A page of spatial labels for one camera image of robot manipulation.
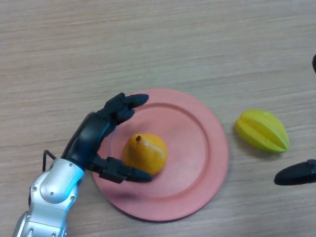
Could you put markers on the pink round plate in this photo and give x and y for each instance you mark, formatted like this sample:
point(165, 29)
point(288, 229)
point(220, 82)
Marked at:
point(192, 160)

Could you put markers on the yellow-green starfruit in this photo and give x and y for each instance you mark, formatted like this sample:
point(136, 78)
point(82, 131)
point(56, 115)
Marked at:
point(263, 130)

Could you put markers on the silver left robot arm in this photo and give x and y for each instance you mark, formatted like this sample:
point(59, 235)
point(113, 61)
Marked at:
point(49, 192)

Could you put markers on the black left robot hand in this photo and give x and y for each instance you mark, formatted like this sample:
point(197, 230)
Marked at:
point(86, 138)

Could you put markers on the yellow pear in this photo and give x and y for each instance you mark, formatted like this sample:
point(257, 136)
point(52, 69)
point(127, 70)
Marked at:
point(148, 153)

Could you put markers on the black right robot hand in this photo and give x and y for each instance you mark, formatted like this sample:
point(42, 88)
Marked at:
point(296, 172)

